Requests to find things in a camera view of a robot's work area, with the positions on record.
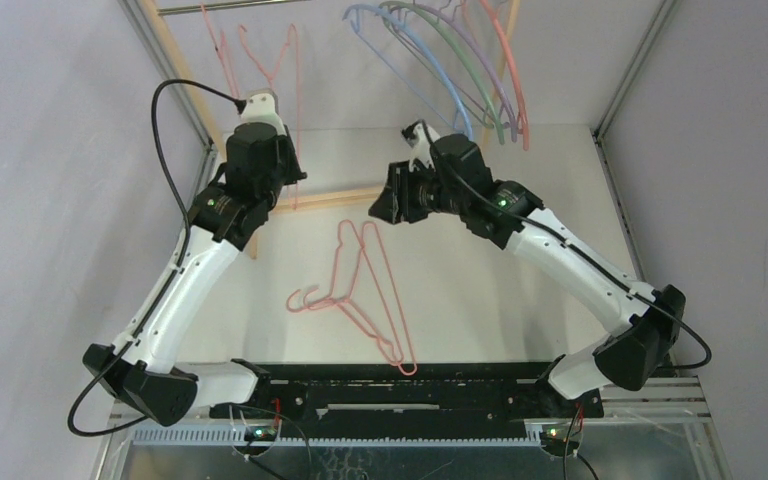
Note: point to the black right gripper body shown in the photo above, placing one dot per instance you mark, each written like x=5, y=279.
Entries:
x=392, y=201

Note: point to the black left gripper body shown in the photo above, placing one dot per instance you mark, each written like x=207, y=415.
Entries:
x=288, y=170

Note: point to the blue plastic hanger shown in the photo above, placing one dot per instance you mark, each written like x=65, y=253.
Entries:
x=460, y=121

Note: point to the purple plastic hanger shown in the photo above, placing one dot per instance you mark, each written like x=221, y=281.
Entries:
x=506, y=105

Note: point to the green plastic hanger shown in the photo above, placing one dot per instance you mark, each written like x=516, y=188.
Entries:
x=486, y=109

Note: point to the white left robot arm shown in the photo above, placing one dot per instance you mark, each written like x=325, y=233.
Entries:
x=140, y=367

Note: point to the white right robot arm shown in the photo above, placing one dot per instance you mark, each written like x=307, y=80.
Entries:
x=448, y=175

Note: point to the pink hanger on rod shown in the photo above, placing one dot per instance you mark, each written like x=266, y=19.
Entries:
x=508, y=62

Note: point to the metal hanging rod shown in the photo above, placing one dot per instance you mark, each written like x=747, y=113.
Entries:
x=219, y=6

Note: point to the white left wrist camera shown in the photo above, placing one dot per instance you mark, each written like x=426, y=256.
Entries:
x=261, y=106

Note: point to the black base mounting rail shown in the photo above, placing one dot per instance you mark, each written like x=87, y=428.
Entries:
x=441, y=401

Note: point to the wooden hanger rack frame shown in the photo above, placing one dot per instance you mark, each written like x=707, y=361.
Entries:
x=172, y=62

